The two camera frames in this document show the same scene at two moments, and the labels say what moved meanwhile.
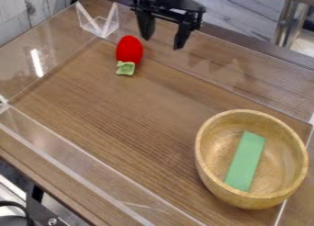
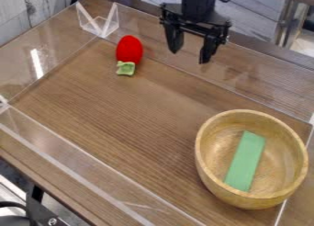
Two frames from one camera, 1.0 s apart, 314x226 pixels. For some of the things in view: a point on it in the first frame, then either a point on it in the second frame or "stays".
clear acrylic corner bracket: x=100 y=26 stays
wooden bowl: x=250 y=158 stays
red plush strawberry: x=128 y=53 stays
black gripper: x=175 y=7 to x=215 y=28
